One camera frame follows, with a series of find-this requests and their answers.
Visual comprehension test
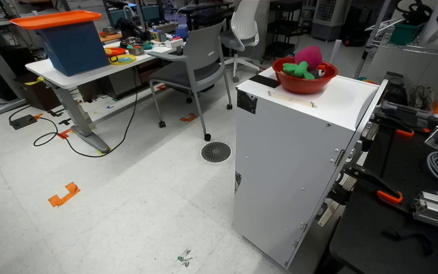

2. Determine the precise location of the green bin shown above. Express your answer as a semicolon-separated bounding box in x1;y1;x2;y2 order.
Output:
387;20;425;48

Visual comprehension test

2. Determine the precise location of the black office chair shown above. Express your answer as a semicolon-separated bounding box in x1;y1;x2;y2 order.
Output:
176;2;235;33

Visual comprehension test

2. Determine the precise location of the black floor cable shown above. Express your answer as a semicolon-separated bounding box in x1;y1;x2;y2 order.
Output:
31;75;139;160

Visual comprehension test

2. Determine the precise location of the white desk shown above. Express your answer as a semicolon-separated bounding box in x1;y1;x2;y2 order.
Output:
24;43;185;156

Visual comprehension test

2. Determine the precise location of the black clamp orange handle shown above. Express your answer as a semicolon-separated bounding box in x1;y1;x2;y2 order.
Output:
343;165;406;208
374;100;416;142

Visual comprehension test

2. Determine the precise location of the orange bracket-shaped floor tape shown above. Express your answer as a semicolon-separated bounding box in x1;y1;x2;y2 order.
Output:
47;182;82;211

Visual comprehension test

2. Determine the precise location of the small orange floor tape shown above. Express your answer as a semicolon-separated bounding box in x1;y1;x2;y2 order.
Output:
177;112;199;124

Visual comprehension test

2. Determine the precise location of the red plastic bowl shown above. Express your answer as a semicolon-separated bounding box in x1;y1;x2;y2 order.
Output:
270;55;340;96

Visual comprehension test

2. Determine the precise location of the orange bin lid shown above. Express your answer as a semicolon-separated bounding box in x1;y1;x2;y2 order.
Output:
9;8;103;33

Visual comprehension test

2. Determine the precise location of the blue storage bin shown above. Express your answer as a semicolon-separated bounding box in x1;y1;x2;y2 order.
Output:
34;20;112;78

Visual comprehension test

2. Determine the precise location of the round floor drain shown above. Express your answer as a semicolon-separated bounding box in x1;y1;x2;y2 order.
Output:
199;141;232;165

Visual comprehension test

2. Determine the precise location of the green plush toy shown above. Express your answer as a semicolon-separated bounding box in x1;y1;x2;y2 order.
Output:
281;60;316;83

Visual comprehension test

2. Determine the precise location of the grey office chair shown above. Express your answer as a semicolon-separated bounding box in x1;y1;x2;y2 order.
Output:
149;20;234;144

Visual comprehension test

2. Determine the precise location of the white toy kitchen cabinet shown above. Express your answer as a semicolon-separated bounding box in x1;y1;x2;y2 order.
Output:
231;66;389;272

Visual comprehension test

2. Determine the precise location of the black pegboard table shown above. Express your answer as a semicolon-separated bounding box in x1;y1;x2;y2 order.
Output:
326;101;438;274

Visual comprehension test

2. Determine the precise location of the black power brick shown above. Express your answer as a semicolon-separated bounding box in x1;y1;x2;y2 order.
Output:
9;113;39;131

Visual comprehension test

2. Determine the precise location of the white office chair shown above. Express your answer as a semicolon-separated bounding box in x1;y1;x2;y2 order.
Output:
220;0;263;83

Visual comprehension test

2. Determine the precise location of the purple fluffy ball toy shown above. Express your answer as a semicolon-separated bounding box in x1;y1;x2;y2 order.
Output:
293;45;325;72

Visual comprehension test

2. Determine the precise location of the aluminium extrusion bar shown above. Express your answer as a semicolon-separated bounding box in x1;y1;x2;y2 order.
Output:
410;189;438;237

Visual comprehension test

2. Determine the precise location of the black card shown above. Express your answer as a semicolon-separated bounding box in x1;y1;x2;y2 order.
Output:
247;74;281;90

